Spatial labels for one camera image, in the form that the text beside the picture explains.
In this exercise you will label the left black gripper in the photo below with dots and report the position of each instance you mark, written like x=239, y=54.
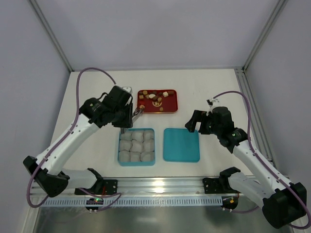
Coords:
x=129, y=116

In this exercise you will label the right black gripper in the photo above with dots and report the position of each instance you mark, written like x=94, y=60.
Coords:
x=201, y=123

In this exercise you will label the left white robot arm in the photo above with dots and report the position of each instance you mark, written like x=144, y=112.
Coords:
x=50, y=162

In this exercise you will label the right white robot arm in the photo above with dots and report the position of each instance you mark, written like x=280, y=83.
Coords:
x=281, y=201

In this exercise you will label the red rectangular tray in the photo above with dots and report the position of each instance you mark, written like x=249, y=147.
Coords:
x=169, y=103

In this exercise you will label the teal box lid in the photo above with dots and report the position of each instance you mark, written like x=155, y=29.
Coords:
x=179, y=145

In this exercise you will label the teal box with paper cups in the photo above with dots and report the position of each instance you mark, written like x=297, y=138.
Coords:
x=137, y=147

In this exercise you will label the aluminium mounting rail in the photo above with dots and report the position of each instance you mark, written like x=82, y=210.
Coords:
x=145, y=185

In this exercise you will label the white slotted cable duct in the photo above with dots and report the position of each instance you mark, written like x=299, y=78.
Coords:
x=128, y=201

